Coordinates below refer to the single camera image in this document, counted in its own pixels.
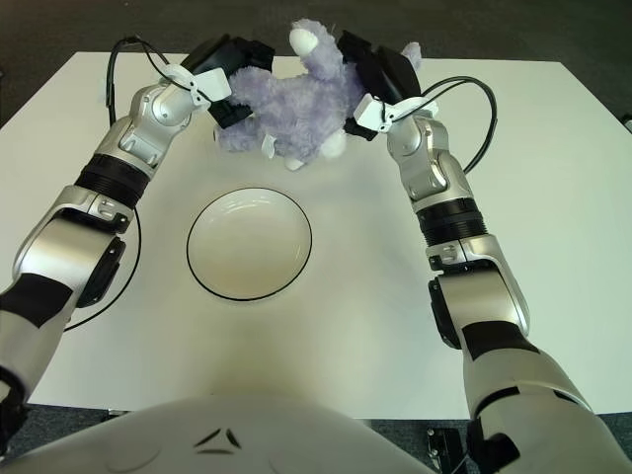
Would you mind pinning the black table bracket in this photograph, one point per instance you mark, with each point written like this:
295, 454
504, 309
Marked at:
444, 449

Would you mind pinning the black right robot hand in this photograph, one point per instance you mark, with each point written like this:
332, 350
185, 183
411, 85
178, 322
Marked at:
390, 74

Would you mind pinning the purple plush doll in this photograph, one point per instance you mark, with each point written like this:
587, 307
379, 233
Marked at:
296, 108

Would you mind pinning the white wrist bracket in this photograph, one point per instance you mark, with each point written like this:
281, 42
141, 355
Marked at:
217, 84
370, 113

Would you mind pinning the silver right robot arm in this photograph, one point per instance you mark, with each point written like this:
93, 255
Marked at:
444, 178

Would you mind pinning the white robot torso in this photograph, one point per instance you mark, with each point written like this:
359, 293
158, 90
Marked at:
222, 444

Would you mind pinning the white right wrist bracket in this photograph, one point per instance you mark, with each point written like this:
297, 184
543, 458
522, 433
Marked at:
370, 113

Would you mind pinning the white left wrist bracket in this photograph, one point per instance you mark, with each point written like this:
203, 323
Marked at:
217, 84

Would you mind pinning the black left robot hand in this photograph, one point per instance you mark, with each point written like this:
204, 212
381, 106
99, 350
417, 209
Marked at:
217, 54

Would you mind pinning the white plate with black rim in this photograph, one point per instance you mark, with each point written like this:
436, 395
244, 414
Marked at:
249, 242

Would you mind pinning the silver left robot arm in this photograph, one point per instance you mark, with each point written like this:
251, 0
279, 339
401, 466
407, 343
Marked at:
99, 222

